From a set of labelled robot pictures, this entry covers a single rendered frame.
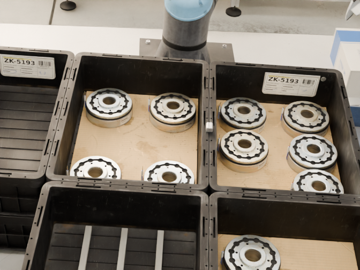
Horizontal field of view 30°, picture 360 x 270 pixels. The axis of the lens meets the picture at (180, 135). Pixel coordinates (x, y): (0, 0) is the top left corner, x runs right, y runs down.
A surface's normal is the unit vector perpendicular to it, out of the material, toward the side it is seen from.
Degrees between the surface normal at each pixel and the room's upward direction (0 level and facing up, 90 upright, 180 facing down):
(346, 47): 0
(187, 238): 0
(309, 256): 0
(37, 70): 90
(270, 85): 90
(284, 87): 90
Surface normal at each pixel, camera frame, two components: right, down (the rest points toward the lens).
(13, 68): -0.04, 0.67
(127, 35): 0.06, -0.73
